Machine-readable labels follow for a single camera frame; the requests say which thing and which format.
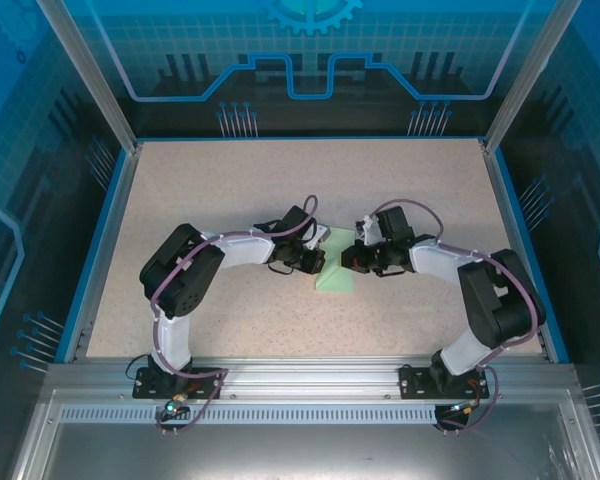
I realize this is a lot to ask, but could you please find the steel tray panel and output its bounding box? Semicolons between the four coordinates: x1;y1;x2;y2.
7;388;600;480

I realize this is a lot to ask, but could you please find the long aluminium mounting rail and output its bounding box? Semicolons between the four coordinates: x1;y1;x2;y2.
44;355;581;401

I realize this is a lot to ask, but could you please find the aluminium frame post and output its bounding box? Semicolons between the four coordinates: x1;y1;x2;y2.
481;0;581;154
35;0;144;154

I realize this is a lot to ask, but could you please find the aluminium table side rail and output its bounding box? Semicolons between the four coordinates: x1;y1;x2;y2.
479;139;574;365
62;142;144;364

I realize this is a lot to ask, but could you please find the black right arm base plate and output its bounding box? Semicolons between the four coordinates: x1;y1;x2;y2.
398;364;491;401

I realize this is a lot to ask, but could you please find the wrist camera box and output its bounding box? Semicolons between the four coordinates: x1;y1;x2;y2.
353;214;382;247
307;224;334;251

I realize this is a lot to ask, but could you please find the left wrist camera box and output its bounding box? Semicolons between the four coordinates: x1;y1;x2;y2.
307;224;334;251

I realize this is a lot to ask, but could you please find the green paper sheet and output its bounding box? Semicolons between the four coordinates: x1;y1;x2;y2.
313;225;357;296

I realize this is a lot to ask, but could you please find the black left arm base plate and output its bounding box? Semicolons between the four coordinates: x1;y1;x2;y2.
132;366;225;401

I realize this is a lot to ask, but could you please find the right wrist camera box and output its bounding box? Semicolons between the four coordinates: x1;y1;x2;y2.
353;214;382;247

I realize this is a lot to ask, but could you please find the slotted aluminium cable duct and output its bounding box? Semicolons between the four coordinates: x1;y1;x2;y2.
58;405;444;424

